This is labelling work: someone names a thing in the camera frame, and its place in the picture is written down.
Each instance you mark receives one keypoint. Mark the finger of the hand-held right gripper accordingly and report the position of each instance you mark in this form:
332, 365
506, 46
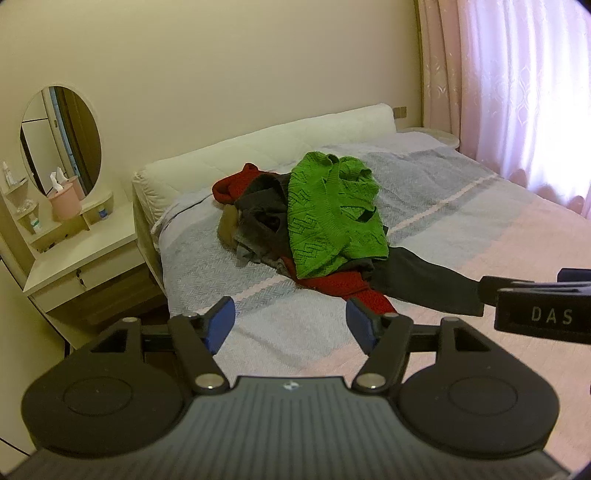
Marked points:
575, 274
489, 290

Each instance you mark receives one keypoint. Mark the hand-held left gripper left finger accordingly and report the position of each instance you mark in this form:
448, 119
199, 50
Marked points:
221, 319

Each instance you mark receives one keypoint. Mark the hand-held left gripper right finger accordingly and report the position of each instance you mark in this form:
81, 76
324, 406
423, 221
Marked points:
360, 323

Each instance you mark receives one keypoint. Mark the green knit vest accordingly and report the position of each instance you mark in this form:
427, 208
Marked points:
323, 207

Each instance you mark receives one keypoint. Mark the black garment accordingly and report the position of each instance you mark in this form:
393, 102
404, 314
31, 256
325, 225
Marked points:
425, 277

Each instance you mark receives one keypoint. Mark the brown garment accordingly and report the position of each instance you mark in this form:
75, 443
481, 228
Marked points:
227, 228

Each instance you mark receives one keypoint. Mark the striped pink grey blanket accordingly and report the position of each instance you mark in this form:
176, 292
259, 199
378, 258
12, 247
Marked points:
438, 194

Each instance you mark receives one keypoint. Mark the dark grey garment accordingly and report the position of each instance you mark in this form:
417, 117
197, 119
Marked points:
263, 198

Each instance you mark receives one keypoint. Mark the red knit garment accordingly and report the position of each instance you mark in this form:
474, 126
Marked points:
231, 187

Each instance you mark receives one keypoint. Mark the drawer keys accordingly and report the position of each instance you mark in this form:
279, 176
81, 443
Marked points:
81, 279

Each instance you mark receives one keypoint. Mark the cream vanity table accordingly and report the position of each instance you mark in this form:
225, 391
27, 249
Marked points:
92, 244

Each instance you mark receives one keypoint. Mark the round white nightstand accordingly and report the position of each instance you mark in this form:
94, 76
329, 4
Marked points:
434, 134

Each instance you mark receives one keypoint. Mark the white padded headboard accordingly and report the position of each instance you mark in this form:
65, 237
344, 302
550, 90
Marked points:
277, 138

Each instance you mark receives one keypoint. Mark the pink tissue holder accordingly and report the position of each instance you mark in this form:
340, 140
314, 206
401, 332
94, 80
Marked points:
64, 205

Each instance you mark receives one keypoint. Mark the pink curtain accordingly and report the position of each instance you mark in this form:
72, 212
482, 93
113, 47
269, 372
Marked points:
508, 92

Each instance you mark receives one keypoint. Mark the green white bottle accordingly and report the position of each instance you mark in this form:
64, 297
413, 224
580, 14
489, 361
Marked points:
35, 225

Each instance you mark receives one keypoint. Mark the oval mirror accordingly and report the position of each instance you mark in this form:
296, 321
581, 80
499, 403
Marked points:
60, 134

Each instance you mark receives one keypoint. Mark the small white bottle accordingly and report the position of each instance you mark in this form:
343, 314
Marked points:
7, 171

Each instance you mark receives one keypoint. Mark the wall socket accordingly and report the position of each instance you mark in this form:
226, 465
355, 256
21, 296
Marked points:
400, 111

